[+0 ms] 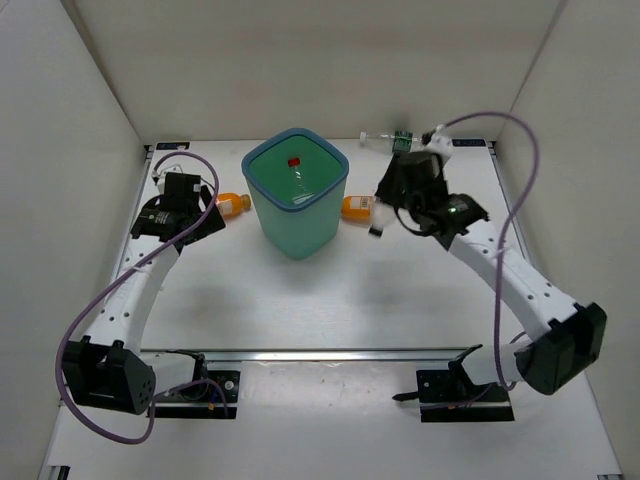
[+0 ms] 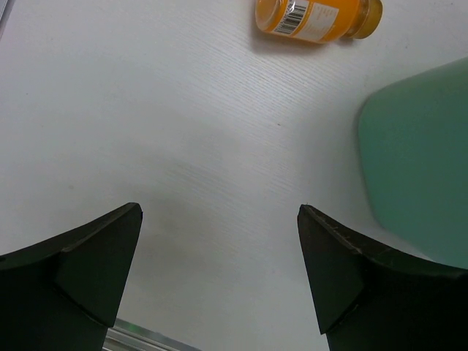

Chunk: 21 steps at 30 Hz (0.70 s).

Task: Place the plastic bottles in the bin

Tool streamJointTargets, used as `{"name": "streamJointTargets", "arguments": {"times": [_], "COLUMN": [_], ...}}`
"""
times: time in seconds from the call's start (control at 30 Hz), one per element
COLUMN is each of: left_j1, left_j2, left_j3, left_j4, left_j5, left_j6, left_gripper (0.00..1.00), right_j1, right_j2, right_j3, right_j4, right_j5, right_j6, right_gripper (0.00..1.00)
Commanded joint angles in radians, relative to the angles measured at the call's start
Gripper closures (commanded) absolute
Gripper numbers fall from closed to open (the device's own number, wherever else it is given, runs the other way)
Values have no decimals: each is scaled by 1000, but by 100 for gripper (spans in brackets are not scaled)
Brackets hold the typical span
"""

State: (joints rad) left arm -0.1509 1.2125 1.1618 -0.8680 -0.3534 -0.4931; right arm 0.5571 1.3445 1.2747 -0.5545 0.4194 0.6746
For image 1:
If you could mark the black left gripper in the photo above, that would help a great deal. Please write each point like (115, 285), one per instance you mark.
(212, 225)

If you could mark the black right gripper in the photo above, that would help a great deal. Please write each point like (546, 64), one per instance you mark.
(390, 188)

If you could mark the orange juice bottle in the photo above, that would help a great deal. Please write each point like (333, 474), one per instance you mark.
(231, 204)
(357, 208)

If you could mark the black-label clear bottle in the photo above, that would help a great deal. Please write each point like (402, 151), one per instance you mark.
(381, 216)

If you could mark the red-label clear water bottle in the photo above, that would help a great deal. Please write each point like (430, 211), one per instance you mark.
(300, 190)

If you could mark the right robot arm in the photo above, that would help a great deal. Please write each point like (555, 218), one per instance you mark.
(563, 337)

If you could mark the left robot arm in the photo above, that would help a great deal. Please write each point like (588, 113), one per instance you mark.
(106, 368)

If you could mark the green plastic bin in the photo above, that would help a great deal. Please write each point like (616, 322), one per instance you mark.
(297, 230)

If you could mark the green-label clear bottle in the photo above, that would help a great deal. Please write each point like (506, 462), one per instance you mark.
(390, 143)

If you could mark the dark blue right sticker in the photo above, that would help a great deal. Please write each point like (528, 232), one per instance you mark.
(468, 143)

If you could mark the dark blue sticker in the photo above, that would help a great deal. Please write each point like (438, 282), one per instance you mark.
(172, 146)
(468, 143)

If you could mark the dark blue left sticker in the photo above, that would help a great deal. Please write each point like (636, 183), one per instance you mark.
(172, 146)

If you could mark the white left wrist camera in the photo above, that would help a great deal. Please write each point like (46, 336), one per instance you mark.
(158, 178)

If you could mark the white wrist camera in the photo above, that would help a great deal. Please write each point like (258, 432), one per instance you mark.
(438, 142)
(158, 178)

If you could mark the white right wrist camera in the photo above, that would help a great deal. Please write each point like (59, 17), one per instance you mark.
(438, 142)

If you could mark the aluminium table edge rail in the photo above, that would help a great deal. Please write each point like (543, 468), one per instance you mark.
(330, 355)

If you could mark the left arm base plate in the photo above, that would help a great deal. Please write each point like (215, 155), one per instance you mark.
(203, 402)

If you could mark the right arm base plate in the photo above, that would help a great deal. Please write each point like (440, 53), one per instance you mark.
(444, 399)

